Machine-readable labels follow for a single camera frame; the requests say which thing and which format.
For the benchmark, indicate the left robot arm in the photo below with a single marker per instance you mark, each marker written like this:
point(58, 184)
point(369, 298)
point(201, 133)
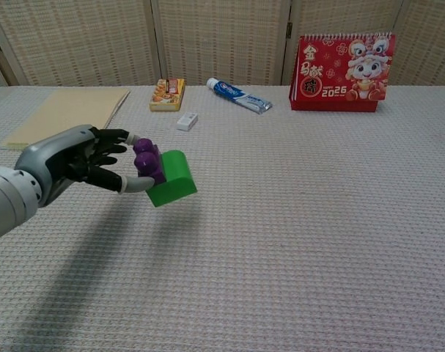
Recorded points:
point(7, 199)

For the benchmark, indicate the white woven tablecloth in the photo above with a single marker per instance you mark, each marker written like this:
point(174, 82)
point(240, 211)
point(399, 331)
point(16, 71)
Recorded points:
point(262, 238)

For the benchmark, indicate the blue white toothpaste tube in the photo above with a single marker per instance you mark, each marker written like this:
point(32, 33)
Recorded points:
point(240, 96)

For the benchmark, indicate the yellow orange snack box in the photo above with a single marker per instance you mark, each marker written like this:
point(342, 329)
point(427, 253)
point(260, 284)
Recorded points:
point(167, 97)

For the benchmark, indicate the purple toy brick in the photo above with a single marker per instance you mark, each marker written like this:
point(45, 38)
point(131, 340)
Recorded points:
point(149, 161)

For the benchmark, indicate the red 2026 desk calendar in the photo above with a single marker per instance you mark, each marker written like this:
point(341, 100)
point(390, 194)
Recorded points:
point(341, 73)

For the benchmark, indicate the beige notebook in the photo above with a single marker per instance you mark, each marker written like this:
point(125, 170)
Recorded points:
point(72, 111)

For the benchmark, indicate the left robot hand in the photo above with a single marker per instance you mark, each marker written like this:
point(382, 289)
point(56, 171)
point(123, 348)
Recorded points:
point(68, 161)

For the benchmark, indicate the woven folding screen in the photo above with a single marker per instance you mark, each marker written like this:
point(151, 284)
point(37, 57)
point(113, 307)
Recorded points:
point(222, 40)

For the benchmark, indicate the small white box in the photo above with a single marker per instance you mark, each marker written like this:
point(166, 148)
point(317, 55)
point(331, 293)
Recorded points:
point(187, 121)

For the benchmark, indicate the green toy brick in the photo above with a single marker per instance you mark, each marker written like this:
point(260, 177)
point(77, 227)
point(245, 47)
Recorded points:
point(174, 179)

